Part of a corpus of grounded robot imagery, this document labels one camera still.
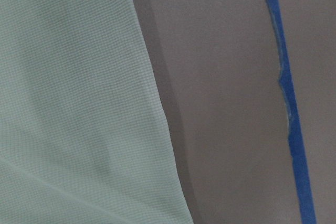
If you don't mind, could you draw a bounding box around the olive green long-sleeve shirt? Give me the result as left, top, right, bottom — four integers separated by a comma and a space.
1, 0, 193, 223

